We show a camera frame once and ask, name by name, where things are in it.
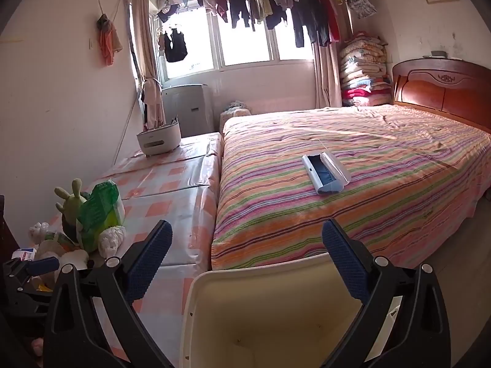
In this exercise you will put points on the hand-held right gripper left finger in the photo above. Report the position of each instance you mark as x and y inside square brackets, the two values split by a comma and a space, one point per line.
[149, 260]

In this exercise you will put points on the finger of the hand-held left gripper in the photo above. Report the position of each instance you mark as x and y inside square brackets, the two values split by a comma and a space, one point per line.
[44, 266]

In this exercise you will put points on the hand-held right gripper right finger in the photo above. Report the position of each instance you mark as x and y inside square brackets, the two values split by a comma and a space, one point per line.
[345, 264]

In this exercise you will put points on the small blue white carton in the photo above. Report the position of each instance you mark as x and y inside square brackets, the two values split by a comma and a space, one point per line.
[25, 253]

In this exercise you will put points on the small printed can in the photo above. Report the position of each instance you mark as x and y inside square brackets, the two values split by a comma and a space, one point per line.
[57, 239]

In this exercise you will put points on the white plastic bag bundle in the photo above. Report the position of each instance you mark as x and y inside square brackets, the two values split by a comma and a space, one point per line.
[111, 239]

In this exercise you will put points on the green printed packet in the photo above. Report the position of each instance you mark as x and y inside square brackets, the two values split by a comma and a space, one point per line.
[99, 214]

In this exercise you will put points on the green broccoli plush toy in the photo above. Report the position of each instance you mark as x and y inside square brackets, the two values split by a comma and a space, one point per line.
[73, 201]

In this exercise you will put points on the cream plastic bin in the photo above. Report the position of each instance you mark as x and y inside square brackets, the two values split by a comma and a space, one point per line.
[268, 306]

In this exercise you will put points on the dark wooden furniture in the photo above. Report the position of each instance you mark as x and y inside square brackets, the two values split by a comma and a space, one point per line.
[5, 230]

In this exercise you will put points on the orange checkered tablecloth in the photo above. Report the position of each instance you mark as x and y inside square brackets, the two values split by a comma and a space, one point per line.
[165, 184]

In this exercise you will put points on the blue white lint brush case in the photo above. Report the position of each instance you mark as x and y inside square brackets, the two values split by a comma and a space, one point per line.
[326, 170]

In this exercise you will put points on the bed with striped sheet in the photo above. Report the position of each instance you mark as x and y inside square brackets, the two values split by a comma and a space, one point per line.
[383, 168]

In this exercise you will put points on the white desk organizer box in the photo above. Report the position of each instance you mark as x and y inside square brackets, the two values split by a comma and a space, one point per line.
[159, 140]

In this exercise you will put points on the grey standing appliance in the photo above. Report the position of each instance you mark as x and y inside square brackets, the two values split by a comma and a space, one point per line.
[190, 107]

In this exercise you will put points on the beige curtain beside quilts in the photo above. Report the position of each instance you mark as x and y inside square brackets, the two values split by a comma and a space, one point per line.
[326, 76]

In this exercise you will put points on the stack of folded quilts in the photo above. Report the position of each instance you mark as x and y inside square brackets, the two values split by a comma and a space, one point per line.
[364, 69]

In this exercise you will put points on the wooden headboard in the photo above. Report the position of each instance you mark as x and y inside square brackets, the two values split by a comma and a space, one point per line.
[441, 88]

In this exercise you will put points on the black hanging garment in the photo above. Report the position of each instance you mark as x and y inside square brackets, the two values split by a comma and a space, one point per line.
[175, 48]

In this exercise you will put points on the beige tied curtain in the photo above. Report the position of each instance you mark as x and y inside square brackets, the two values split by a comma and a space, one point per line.
[144, 46]

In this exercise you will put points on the small grey box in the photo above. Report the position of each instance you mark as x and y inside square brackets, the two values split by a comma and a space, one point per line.
[438, 53]

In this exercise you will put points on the window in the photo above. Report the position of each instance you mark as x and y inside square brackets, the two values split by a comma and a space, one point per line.
[245, 46]

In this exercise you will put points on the row of hanging clothes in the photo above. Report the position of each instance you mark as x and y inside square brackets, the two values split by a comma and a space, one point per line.
[276, 4]

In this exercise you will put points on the orange cloth on wall hook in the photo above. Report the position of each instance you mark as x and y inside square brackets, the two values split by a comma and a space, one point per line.
[108, 40]

